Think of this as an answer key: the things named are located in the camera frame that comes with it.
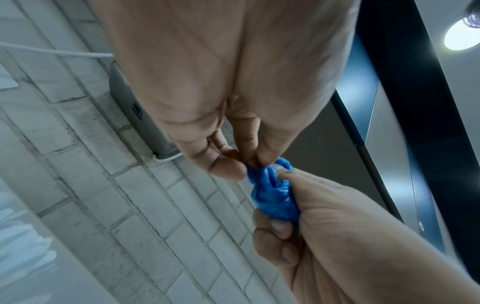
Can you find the person's right hand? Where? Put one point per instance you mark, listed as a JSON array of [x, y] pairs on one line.
[[318, 237]]

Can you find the person's left hand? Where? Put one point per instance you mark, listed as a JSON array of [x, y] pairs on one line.
[[225, 59]]

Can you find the blue plastic bag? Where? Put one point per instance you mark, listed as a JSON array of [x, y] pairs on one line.
[[273, 193]]

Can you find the stack of white forks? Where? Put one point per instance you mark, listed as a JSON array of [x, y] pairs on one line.
[[22, 246]]

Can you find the person's right forearm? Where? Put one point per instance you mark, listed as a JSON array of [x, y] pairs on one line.
[[420, 273]]

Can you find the round ceiling light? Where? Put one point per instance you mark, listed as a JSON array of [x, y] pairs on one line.
[[461, 34]]

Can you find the black door frame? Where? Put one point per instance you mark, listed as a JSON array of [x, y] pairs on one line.
[[367, 154]]

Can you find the stainless steel wall appliance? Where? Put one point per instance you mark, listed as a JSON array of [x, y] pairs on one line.
[[138, 118]]

